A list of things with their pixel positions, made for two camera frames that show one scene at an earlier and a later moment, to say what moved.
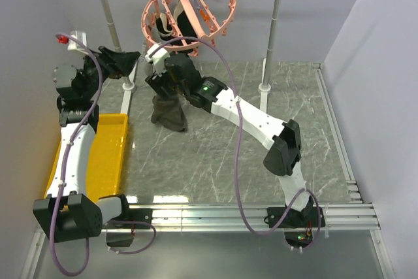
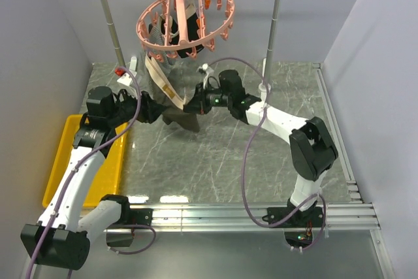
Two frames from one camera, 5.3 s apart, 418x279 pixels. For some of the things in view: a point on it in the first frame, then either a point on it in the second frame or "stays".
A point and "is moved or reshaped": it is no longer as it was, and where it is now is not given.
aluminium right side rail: [355, 195] stays
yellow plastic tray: [106, 164] stays
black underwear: [185, 27] -> [192, 34]
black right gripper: [157, 82] -> [199, 104]
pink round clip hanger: [189, 12] is moved or reshaped
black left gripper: [117, 65] -> [149, 110]
